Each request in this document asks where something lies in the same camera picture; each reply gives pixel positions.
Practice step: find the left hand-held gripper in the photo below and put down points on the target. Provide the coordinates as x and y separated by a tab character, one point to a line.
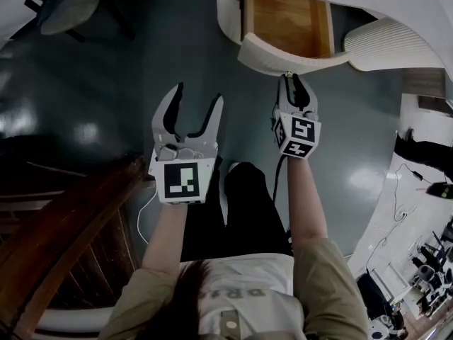
182	179

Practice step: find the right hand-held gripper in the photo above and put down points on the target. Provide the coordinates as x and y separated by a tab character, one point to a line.
301	133

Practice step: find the large white wood-lined drawer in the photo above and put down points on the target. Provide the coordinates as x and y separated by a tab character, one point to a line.
283	16

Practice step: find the white cabinet with wooden interior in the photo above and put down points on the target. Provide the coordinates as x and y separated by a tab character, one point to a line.
389	37

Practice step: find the person's right forearm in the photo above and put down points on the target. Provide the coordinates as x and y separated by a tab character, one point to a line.
306	197

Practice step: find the person's left forearm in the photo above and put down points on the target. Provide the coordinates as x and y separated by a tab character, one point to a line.
166	232

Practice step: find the person's right white shoe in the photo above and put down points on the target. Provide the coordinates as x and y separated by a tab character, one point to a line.
234	165

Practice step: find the person's white shoe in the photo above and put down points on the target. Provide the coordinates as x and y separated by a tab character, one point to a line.
224	207
234	165

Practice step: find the person's left white shoe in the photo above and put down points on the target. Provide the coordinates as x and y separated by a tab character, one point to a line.
224	207

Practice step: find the person's black trousers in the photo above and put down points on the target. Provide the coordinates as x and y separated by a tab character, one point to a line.
247	207

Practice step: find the grey open shelf cabinet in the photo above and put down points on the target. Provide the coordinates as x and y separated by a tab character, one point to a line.
424	81

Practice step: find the black power adapter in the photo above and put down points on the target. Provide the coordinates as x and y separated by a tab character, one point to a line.
417	175

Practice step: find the person's white shirt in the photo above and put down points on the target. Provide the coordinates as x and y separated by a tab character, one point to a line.
255	275

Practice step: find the black and green bag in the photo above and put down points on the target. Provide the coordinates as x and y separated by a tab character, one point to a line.
440	191

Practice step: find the person's khaki jacket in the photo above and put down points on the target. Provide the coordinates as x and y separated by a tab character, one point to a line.
325	282

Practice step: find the black and white equipment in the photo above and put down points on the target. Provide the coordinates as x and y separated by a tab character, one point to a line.
424	278

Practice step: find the white striped bedding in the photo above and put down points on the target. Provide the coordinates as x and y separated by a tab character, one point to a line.
70	317

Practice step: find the grey chair black frame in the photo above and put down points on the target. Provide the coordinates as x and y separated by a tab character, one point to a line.
67	16

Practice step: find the dark wooden bed frame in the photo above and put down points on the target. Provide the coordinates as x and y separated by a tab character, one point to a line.
53	232

